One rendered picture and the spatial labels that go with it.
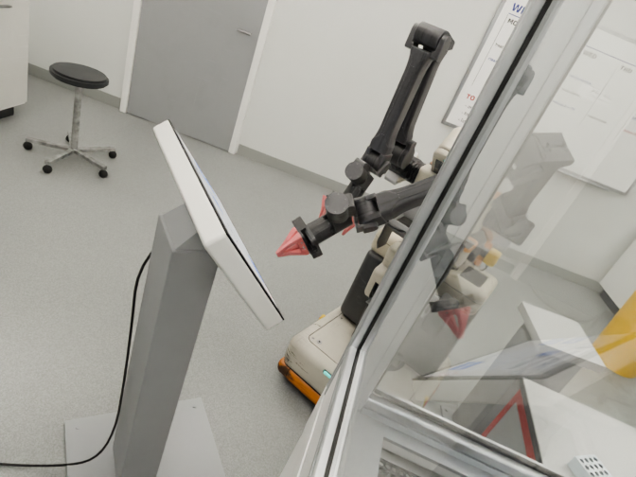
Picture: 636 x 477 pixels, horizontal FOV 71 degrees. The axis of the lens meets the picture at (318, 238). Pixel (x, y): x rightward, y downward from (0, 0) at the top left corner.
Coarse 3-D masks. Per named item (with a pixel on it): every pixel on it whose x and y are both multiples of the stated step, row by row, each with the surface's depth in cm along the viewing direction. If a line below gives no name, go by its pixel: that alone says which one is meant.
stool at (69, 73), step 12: (60, 72) 272; (72, 72) 279; (84, 72) 287; (96, 72) 294; (72, 84) 275; (84, 84) 276; (96, 84) 280; (108, 84) 292; (72, 132) 303; (24, 144) 302; (48, 144) 305; (60, 144) 309; (72, 144) 307; (60, 156) 296; (84, 156) 307; (48, 168) 287
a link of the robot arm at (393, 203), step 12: (420, 180) 107; (432, 180) 105; (384, 192) 109; (396, 192) 108; (408, 192) 106; (420, 192) 105; (360, 204) 111; (372, 204) 110; (384, 204) 108; (396, 204) 107; (408, 204) 107; (420, 204) 109; (360, 216) 110; (372, 216) 109; (384, 216) 109; (396, 216) 111
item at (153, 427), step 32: (160, 224) 109; (160, 256) 108; (192, 256) 103; (160, 288) 108; (192, 288) 109; (160, 320) 110; (192, 320) 115; (160, 352) 117; (192, 352) 123; (128, 384) 137; (160, 384) 125; (96, 416) 165; (128, 416) 136; (160, 416) 133; (192, 416) 179; (96, 448) 156; (128, 448) 136; (160, 448) 143; (192, 448) 168
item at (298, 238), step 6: (294, 222) 112; (300, 222) 111; (300, 228) 110; (300, 234) 108; (294, 240) 108; (300, 240) 108; (306, 240) 109; (282, 246) 110; (288, 246) 110; (300, 246) 111; (306, 246) 110; (276, 252) 110; (282, 252) 110; (288, 252) 112; (294, 252) 112; (300, 252) 112; (306, 252) 112
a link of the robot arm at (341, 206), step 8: (336, 192) 105; (328, 200) 104; (336, 200) 104; (344, 200) 104; (352, 200) 104; (328, 208) 103; (336, 208) 103; (344, 208) 103; (352, 208) 104; (328, 216) 106; (336, 216) 104; (344, 216) 105; (352, 216) 108; (360, 224) 110; (368, 224) 110; (376, 224) 110; (360, 232) 113; (368, 232) 112
